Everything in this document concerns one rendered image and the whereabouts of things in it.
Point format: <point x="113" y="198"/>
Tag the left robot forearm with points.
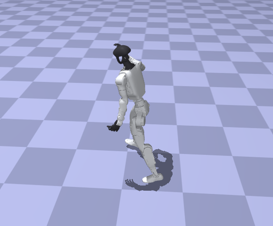
<point x="122" y="109"/>

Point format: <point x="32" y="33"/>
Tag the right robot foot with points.
<point x="130" y="142"/>

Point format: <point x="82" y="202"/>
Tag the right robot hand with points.
<point x="127" y="57"/>

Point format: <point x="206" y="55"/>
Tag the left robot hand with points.
<point x="114" y="127"/>

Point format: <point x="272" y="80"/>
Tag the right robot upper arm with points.
<point x="140" y="64"/>

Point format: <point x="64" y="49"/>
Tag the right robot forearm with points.
<point x="131" y="59"/>

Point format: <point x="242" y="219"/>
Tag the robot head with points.
<point x="123" y="50"/>

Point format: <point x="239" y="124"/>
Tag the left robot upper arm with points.
<point x="121" y="82"/>

